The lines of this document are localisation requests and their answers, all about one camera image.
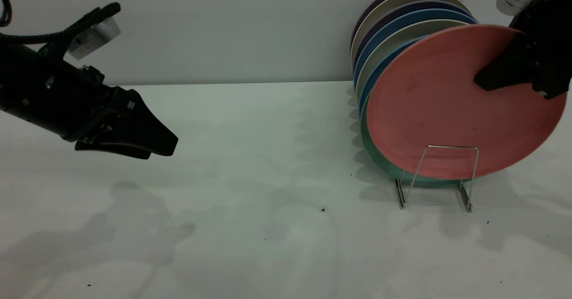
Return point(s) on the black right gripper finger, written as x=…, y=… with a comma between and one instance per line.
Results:
x=509, y=71

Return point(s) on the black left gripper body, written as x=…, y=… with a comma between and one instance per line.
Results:
x=67, y=98

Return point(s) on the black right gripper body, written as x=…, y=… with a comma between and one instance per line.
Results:
x=554, y=40

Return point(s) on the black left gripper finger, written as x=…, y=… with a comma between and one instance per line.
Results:
x=116, y=149
x=138, y=131

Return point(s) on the pink round plate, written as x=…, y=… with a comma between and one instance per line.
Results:
x=438, y=107

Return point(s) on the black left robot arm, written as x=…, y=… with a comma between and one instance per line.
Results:
x=13, y=80

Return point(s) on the blue plate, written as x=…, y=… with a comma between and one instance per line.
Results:
x=420, y=15
x=380, y=69

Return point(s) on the dark navy plate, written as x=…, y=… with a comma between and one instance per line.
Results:
x=402, y=9

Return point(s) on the green plate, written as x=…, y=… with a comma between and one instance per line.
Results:
x=371, y=151

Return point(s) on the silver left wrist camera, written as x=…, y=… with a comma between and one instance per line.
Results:
x=96, y=35

